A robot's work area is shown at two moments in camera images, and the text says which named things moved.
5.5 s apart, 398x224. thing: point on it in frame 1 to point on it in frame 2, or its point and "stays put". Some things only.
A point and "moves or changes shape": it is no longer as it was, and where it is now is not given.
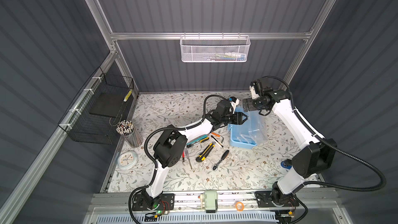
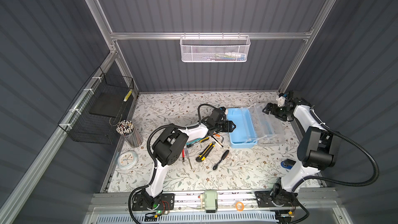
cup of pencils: [133, 138] stays put
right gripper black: [250, 107] to [273, 111]
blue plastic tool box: [253, 131] moves or changes shape
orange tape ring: [239, 206] stays put
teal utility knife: [197, 139] stays put
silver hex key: [187, 155] stays put
